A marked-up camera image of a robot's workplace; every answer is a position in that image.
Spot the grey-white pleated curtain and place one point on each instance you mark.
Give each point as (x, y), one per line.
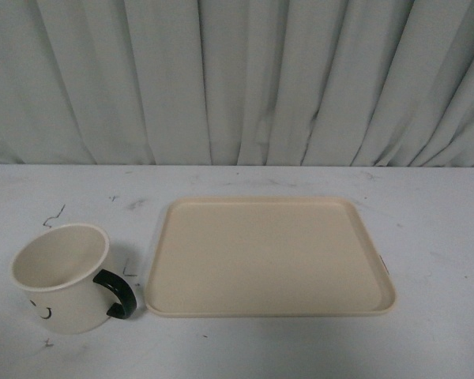
(278, 83)

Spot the beige rectangular plastic tray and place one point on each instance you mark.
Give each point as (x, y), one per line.
(266, 257)

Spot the cream mug with black handle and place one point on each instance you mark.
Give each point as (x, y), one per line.
(68, 276)

